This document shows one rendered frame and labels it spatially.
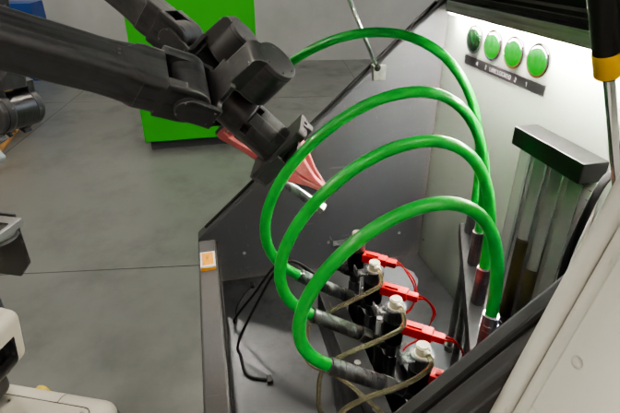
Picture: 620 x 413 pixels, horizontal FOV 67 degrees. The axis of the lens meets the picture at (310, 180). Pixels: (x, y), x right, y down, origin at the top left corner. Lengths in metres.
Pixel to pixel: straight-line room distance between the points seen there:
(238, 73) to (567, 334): 0.43
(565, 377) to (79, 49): 0.53
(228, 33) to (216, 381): 0.54
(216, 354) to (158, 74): 0.46
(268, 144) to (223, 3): 3.21
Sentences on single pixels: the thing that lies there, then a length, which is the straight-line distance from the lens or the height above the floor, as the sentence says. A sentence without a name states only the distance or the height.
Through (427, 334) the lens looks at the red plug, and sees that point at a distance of 0.64.
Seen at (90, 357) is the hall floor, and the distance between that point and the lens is 2.28.
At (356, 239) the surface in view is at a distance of 0.45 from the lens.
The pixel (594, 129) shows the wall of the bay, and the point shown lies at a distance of 0.72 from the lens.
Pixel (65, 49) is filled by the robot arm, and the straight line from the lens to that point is 0.55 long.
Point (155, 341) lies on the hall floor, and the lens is 2.25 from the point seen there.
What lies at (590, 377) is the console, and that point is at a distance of 0.41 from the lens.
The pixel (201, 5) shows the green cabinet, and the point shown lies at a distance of 3.81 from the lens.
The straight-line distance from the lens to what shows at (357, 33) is 0.71.
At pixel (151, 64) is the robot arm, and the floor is 1.41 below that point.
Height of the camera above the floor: 1.54
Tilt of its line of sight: 27 degrees down
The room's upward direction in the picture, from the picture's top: straight up
